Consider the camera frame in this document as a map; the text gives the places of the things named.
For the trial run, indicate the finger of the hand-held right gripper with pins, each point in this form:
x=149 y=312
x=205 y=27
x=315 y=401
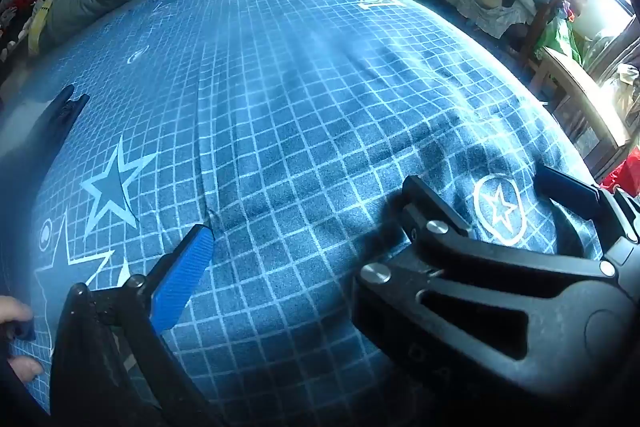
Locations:
x=475 y=267
x=565 y=189

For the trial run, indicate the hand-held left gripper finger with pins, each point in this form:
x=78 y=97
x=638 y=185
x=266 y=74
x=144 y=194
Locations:
x=182 y=277

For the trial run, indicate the navy blue garment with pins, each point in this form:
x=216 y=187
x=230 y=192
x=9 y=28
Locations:
x=67 y=107

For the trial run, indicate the pile of toys and clothes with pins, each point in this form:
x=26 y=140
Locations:
x=20 y=7

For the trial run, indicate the person's left hand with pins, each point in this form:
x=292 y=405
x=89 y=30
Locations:
x=17 y=311

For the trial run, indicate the red cloth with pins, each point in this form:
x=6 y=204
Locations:
x=622 y=174

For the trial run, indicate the wooden chair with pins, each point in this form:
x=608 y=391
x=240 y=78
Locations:
x=575 y=82

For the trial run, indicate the green bag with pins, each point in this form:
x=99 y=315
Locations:
x=560 y=37

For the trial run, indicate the blue grid star bed sheet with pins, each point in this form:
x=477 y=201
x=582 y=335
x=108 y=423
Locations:
x=300 y=107

